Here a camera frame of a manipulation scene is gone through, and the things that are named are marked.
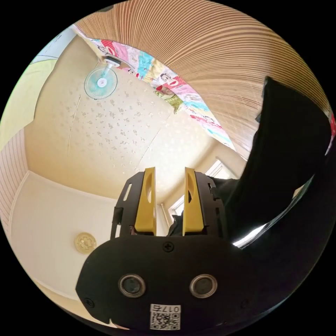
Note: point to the round golden ceiling lamp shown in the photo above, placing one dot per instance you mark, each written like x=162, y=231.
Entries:
x=84, y=242

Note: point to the black pants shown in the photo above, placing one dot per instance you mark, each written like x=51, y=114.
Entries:
x=283, y=157

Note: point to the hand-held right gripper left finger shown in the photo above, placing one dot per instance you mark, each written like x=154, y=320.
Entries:
x=143, y=210

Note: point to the window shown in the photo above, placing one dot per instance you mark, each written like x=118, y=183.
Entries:
x=218, y=169

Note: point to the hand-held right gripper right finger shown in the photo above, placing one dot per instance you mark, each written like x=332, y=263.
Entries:
x=192, y=210

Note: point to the white wall fan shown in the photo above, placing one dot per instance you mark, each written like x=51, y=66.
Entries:
x=101, y=82

